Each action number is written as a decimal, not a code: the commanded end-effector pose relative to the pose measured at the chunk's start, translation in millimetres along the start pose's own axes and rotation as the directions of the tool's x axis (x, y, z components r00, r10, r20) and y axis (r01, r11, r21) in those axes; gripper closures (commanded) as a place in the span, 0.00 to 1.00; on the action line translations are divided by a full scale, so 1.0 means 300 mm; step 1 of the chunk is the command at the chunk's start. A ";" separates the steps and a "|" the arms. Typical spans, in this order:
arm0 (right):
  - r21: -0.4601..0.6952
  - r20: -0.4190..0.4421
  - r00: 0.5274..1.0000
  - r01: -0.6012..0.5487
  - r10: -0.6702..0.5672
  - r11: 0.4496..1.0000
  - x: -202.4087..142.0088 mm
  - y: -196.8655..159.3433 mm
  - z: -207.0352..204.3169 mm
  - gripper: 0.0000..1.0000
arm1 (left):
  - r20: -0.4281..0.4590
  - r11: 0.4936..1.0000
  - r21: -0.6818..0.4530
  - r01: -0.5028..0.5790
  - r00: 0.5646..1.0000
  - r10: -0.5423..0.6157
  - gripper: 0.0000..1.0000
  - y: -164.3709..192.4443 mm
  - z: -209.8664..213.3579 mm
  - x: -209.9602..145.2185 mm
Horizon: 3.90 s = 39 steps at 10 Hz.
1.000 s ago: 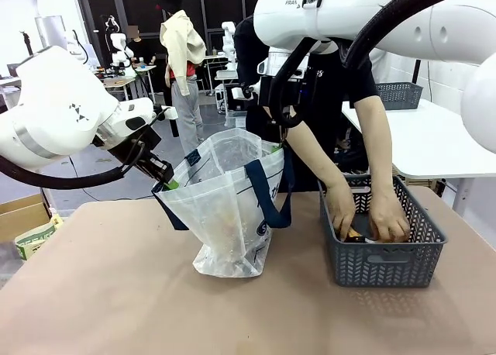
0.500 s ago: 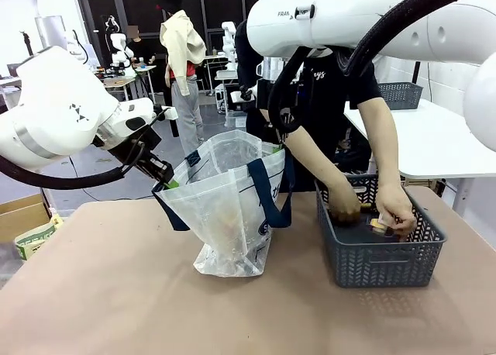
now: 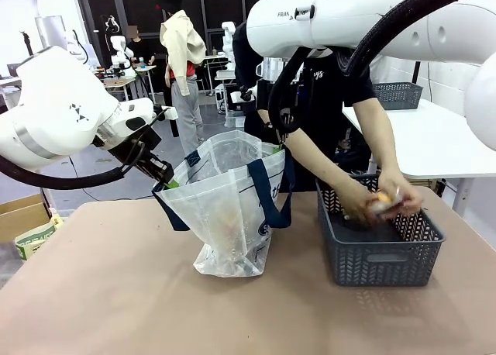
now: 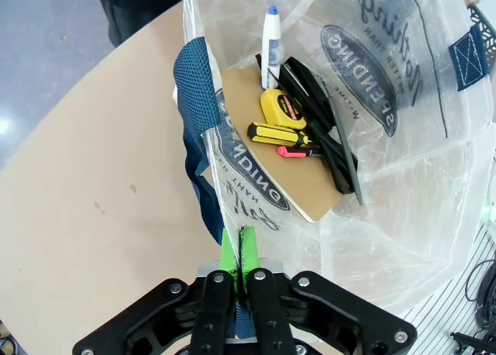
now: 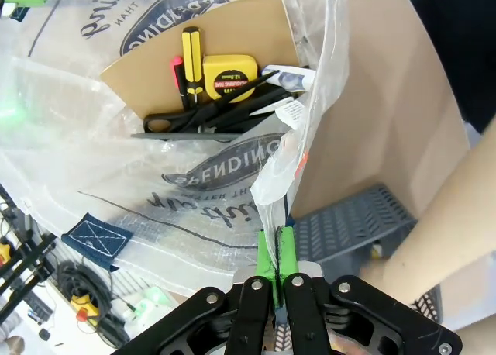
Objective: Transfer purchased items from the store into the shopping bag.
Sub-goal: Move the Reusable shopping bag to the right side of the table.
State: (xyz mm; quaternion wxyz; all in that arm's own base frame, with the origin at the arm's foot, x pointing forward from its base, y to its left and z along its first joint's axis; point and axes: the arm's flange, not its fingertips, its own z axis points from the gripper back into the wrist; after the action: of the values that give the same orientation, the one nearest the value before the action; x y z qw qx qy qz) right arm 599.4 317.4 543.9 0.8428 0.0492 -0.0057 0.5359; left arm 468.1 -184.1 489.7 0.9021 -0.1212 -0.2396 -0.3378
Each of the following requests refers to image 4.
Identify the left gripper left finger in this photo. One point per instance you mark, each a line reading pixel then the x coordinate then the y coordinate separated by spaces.
pixel 209 312

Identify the grey flat ruler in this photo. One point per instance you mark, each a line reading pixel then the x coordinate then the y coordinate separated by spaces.
pixel 350 165

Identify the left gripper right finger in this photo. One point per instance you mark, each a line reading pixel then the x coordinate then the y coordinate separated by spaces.
pixel 271 312

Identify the black tool on platform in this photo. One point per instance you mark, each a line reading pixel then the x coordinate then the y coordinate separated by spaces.
pixel 472 341

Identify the brown kraft notebook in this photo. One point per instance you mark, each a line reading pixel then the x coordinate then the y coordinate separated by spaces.
pixel 286 176

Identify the black mesh basket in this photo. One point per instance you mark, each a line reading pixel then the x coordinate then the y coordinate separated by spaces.
pixel 482 18

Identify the yellow and black screwdriver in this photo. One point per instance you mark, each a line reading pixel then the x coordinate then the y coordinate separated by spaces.
pixel 271 133

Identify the white ribbed robot platform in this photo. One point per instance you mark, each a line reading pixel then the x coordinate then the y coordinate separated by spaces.
pixel 438 324

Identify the white correction pen, blue cap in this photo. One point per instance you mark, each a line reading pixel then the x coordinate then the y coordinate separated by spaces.
pixel 271 41

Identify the yellow tape measure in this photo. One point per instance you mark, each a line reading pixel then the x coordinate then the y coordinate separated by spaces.
pixel 277 107

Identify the pink highlighter pen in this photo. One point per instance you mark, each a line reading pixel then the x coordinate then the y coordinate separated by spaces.
pixel 290 152

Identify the person dark trousers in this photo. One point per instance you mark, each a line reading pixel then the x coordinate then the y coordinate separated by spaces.
pixel 135 6

